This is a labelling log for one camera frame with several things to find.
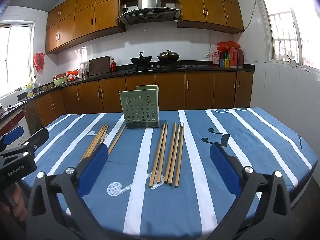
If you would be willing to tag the black gas stove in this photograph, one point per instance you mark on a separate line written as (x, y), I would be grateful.
(155, 66)

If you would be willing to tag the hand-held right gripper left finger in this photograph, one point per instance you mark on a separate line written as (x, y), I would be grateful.
(93, 171)

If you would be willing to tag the hanging red plastic bag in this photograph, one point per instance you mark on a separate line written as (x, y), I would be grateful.
(38, 61)

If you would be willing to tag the blue white striped tablecloth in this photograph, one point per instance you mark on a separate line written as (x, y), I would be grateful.
(162, 217)

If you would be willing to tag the red bottle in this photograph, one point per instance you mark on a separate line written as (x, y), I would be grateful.
(113, 65)

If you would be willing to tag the red white plastic bag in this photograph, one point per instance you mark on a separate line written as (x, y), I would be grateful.
(72, 74)

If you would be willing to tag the metal faucet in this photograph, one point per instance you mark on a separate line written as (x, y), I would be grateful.
(36, 82)

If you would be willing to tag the pink bottle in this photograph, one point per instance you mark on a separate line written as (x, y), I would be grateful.
(215, 58)

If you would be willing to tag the red bag on boxes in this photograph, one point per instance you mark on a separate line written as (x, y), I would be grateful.
(225, 45)

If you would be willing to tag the large barred window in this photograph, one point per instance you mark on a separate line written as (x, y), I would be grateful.
(282, 30)

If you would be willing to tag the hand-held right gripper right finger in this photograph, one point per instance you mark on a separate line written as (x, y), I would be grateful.
(225, 171)

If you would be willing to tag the yellow green boxes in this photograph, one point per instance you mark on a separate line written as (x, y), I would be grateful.
(226, 61)

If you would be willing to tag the wooden base cabinets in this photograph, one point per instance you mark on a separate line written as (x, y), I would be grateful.
(170, 90)

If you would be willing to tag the dark cutting board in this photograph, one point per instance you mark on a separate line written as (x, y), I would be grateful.
(99, 65)

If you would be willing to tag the green perforated chopstick holder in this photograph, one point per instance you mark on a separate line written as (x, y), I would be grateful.
(138, 110)

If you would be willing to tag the green bowl with red lid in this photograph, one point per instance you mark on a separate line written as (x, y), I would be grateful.
(60, 78)

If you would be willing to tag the small kitchen window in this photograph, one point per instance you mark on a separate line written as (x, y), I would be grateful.
(15, 60)

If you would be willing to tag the lidded dark wok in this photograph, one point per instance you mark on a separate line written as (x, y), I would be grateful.
(168, 56)

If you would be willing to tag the clear plastic bag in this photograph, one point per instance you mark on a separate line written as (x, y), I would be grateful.
(84, 68)

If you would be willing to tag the yellow detergent bottle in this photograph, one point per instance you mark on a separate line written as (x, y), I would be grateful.
(29, 90)

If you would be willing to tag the steel range hood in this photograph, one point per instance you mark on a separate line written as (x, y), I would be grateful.
(148, 1)

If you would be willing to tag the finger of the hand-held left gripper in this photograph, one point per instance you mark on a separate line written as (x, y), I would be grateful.
(37, 137)
(13, 133)

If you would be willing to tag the red gift boxes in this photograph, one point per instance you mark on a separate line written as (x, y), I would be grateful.
(236, 56)

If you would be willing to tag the black wok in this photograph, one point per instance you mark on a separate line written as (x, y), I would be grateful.
(141, 60)

